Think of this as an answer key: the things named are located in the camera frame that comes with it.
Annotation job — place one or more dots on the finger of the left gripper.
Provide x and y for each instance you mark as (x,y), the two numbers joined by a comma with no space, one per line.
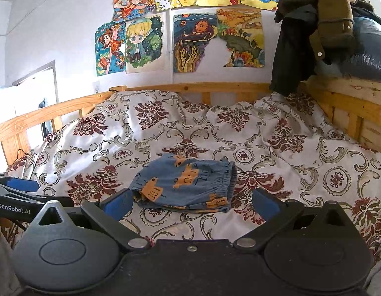
(20,184)

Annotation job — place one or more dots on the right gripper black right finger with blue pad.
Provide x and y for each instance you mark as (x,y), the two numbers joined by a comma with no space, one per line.
(278,216)

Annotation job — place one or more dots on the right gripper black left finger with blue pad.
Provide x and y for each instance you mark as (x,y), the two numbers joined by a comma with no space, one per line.
(105,217)

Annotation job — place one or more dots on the blue pants orange truck print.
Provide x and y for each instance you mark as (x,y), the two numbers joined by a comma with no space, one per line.
(182,183)

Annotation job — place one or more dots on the dark clothes pile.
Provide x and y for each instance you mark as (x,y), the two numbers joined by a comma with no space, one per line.
(294,60)

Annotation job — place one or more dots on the red-haired girl swimming drawing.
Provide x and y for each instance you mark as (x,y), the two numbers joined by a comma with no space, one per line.
(109,46)

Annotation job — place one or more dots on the dark blue puffy jacket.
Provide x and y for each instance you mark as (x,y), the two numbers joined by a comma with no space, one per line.
(365,63)

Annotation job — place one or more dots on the blond boy cartoon drawing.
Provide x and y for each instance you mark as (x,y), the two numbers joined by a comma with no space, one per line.
(146,44)

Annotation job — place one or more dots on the autumn landscape painting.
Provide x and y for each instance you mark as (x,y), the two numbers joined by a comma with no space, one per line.
(242,31)

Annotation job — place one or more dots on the olive green canvas bag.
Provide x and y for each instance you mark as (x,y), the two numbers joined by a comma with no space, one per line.
(334,37)

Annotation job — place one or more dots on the starry night swirl painting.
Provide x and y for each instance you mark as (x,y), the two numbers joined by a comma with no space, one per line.
(191,34)

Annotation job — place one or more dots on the anime girl lying drawing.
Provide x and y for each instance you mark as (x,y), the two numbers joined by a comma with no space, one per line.
(125,10)

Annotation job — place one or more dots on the wooden bed frame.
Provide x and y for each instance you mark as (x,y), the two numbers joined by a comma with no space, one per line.
(356,103)

